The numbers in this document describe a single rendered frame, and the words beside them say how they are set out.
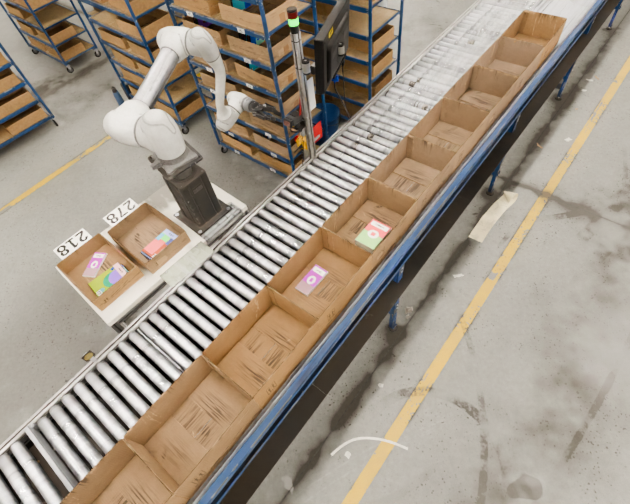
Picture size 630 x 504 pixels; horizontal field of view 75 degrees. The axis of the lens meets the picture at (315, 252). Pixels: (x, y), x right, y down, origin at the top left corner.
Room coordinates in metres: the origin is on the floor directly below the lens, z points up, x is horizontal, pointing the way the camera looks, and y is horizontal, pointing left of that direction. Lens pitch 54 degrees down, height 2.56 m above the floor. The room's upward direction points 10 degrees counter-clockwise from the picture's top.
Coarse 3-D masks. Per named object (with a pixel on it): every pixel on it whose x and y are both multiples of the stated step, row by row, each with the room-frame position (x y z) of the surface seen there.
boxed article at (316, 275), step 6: (312, 270) 1.09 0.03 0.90; (318, 270) 1.08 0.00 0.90; (324, 270) 1.07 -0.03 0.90; (306, 276) 1.06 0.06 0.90; (312, 276) 1.05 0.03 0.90; (318, 276) 1.05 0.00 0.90; (324, 276) 1.04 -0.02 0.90; (300, 282) 1.03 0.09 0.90; (306, 282) 1.03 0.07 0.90; (312, 282) 1.02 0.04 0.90; (318, 282) 1.01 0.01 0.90; (300, 288) 1.00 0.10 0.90; (306, 288) 0.99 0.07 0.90; (312, 288) 0.99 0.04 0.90; (306, 294) 0.96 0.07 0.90
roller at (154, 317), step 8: (152, 312) 1.11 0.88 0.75; (152, 320) 1.07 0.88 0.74; (160, 320) 1.05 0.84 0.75; (160, 328) 1.01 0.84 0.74; (168, 328) 1.00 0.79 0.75; (168, 336) 0.97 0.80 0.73; (176, 336) 0.95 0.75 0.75; (184, 336) 0.95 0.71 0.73; (184, 344) 0.90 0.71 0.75; (192, 344) 0.89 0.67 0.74; (192, 352) 0.85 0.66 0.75; (200, 352) 0.84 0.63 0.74
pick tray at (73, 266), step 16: (96, 240) 1.61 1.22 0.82; (80, 256) 1.53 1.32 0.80; (112, 256) 1.52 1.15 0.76; (64, 272) 1.45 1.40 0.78; (80, 272) 1.45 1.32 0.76; (128, 272) 1.32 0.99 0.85; (80, 288) 1.34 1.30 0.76; (112, 288) 1.24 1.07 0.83; (128, 288) 1.28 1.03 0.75; (96, 304) 1.17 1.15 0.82
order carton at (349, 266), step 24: (312, 240) 1.18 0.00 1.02; (336, 240) 1.16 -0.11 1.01; (288, 264) 1.06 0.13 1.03; (312, 264) 1.13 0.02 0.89; (336, 264) 1.11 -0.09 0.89; (360, 264) 1.06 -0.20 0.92; (288, 288) 1.02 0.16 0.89; (336, 288) 0.97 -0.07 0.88; (312, 312) 0.87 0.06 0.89; (336, 312) 0.83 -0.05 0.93
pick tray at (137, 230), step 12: (144, 204) 1.81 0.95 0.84; (132, 216) 1.74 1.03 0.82; (144, 216) 1.78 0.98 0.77; (156, 216) 1.77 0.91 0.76; (120, 228) 1.68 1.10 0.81; (132, 228) 1.71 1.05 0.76; (144, 228) 1.69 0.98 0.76; (156, 228) 1.67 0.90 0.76; (168, 228) 1.66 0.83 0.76; (180, 228) 1.57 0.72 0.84; (120, 240) 1.63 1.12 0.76; (132, 240) 1.61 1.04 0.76; (144, 240) 1.60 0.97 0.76; (180, 240) 1.50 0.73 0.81; (132, 252) 1.52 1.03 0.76; (168, 252) 1.44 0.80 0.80; (144, 264) 1.36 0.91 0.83; (156, 264) 1.38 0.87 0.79
